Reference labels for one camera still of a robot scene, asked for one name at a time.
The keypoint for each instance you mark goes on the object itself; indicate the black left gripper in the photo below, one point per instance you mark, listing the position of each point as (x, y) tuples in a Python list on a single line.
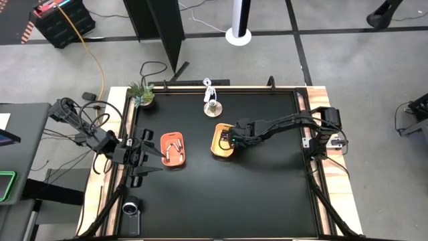
[(128, 155)]

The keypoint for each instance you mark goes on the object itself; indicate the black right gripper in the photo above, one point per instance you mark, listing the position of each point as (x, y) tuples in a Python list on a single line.
[(247, 130)]

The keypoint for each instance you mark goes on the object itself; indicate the long white battery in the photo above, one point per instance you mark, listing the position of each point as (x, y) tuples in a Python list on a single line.
[(168, 150)]

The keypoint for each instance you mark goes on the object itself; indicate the small gold-tipped battery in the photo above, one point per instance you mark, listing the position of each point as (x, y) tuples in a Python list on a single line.
[(175, 146)]

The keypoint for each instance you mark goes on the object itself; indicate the yellow plastic bin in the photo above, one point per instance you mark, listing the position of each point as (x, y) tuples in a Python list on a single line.
[(215, 134)]

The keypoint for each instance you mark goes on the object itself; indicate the small white battery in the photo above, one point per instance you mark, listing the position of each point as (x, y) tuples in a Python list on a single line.
[(180, 144), (181, 158)]

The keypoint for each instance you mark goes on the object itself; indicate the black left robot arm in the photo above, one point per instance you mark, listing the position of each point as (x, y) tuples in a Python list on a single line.
[(97, 140)]

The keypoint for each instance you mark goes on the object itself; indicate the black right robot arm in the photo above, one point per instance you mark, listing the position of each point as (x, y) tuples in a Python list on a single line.
[(291, 122)]

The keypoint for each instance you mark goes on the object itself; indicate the orange plastic bin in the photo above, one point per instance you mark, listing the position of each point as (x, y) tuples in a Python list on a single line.
[(175, 152)]

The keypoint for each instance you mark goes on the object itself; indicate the steel cylinder on brass base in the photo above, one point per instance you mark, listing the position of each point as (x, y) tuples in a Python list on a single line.
[(213, 108)]

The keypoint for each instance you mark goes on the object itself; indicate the black table clamp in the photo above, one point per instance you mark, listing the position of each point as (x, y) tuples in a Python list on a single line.
[(271, 83), (164, 85)]

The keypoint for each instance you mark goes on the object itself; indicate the potted succulent plant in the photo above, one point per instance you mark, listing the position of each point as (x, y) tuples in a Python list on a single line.
[(143, 95)]

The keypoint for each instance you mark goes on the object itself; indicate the black power strip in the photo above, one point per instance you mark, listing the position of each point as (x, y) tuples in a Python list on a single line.
[(187, 82)]

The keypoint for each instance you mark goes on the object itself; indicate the small black power adapter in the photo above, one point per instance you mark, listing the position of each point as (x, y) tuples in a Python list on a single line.
[(89, 96)]

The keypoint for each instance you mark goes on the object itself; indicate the white pole with round base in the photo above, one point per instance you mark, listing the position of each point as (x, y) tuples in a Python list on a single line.
[(238, 37)]

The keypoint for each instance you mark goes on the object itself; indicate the grey desk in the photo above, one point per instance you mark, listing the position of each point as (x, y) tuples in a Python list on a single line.
[(26, 150)]

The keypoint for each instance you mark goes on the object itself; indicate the black partition panel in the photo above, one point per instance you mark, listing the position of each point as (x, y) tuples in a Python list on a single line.
[(160, 26)]

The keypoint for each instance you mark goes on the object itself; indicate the dark tablet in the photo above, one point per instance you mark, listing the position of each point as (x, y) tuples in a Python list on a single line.
[(8, 137)]

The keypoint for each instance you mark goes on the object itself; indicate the green-rimmed tablet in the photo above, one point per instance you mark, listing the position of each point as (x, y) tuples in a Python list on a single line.
[(5, 185)]

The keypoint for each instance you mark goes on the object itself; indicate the white paper sheet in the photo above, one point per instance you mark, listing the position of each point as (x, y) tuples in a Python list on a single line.
[(4, 120)]

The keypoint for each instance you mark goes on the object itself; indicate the black storage crate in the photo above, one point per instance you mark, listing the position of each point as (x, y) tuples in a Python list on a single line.
[(63, 26)]

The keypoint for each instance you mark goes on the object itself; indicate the black equipment stand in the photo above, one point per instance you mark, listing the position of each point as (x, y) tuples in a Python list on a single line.
[(418, 110)]

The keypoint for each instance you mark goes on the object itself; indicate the black tower fan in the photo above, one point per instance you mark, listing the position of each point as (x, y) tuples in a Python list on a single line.
[(382, 16)]

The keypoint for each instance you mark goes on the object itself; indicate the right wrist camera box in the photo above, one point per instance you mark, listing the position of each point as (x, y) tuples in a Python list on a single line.
[(229, 136)]

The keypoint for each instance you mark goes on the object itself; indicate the black handheld camera device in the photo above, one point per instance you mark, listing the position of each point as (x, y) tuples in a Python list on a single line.
[(133, 221)]

